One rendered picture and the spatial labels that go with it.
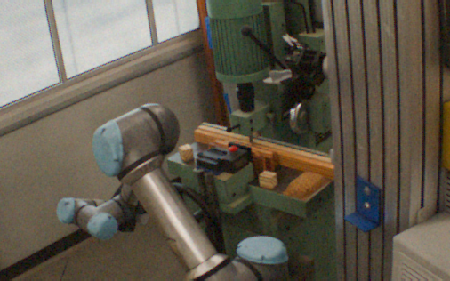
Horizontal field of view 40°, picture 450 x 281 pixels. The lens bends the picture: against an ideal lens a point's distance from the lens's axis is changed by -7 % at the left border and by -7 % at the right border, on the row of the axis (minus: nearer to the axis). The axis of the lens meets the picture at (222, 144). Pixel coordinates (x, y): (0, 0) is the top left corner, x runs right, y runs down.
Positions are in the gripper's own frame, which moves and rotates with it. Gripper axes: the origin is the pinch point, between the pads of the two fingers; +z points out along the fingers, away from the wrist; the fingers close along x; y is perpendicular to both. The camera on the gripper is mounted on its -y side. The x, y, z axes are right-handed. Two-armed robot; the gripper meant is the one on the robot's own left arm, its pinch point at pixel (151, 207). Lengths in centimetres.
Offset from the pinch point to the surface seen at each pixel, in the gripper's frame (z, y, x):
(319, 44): 33, -64, 25
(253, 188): 20.6, -13.5, 21.6
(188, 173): 20.8, -10.4, -7.1
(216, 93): 133, -35, -108
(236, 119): 22.4, -32.8, 6.3
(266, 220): 26.0, -4.2, 26.0
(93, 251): 75, 62, -115
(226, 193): 11.1, -11.1, 19.3
